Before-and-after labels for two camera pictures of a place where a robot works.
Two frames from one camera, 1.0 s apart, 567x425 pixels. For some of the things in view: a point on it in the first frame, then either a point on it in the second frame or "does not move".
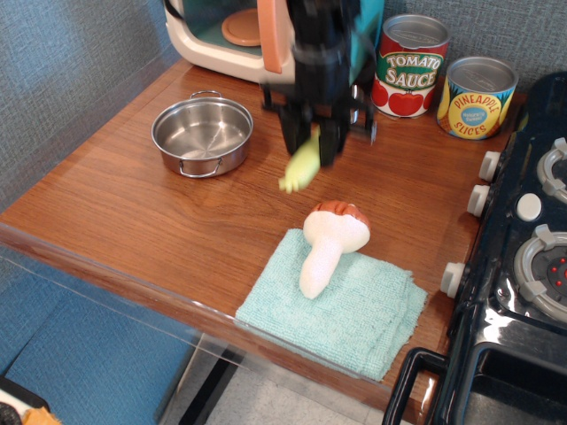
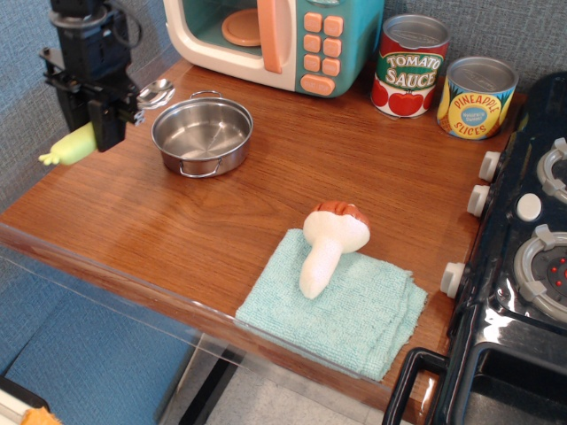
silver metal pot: [203, 135] does not move
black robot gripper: [322, 81] to [96, 61]
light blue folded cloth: [363, 321] does not move
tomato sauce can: [410, 57] does not move
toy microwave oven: [252, 39] does not move
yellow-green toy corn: [302, 164] to [82, 142]
